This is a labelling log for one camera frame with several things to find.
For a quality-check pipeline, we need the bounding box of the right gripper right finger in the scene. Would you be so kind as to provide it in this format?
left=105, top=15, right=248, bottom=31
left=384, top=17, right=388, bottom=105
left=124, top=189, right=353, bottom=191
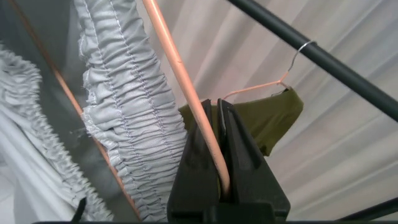
left=216, top=98, right=292, bottom=220

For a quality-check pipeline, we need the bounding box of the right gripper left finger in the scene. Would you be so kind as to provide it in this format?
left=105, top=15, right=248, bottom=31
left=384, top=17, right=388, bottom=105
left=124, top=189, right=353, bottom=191
left=167, top=99, right=223, bottom=222

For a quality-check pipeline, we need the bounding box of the green printed shirt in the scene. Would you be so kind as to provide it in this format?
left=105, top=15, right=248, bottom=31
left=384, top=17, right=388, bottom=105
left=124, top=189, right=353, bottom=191
left=178, top=88, right=305, bottom=157

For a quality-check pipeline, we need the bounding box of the pale grey garment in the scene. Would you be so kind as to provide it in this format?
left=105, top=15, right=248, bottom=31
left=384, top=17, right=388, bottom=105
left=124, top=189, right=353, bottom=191
left=0, top=0, right=189, bottom=222

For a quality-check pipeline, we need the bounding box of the pink clothes hanger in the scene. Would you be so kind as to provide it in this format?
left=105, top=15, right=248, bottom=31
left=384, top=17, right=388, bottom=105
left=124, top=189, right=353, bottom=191
left=222, top=40, right=317, bottom=100
left=7, top=0, right=231, bottom=220

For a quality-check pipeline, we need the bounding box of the black clothes rack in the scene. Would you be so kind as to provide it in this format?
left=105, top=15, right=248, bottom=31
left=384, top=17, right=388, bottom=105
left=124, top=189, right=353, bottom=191
left=226, top=0, right=398, bottom=222

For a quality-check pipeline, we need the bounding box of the white curtain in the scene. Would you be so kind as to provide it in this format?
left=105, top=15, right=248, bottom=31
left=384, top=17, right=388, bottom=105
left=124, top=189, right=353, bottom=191
left=136, top=0, right=398, bottom=222

